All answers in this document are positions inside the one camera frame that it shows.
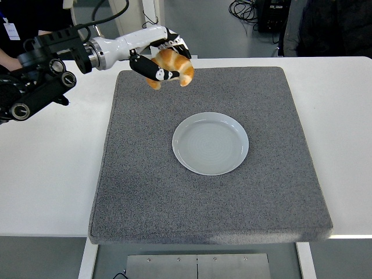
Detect black equipment box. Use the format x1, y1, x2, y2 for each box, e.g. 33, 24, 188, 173
257, 0, 292, 33

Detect seated person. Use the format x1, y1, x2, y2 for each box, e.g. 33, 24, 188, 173
0, 0, 73, 72

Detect white office chair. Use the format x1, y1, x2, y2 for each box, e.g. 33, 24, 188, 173
62, 0, 101, 35

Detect white name badge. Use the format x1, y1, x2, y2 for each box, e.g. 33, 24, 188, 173
2, 17, 21, 41

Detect standing person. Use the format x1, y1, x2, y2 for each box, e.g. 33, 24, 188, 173
278, 0, 372, 58

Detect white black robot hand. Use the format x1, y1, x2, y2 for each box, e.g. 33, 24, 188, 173
93, 25, 192, 82

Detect white table leg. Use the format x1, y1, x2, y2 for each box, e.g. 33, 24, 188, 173
295, 241, 317, 279
77, 243, 99, 279

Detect grey fabric mat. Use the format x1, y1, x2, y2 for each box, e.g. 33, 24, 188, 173
88, 66, 334, 245

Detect black floor cables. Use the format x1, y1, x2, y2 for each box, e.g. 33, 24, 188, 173
228, 0, 260, 33

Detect grey metal plate with screws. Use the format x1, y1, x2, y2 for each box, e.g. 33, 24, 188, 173
126, 253, 271, 279

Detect golden croissant bread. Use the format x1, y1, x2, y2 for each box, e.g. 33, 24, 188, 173
145, 48, 195, 90

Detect round grey plate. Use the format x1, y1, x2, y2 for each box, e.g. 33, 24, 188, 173
171, 112, 250, 176

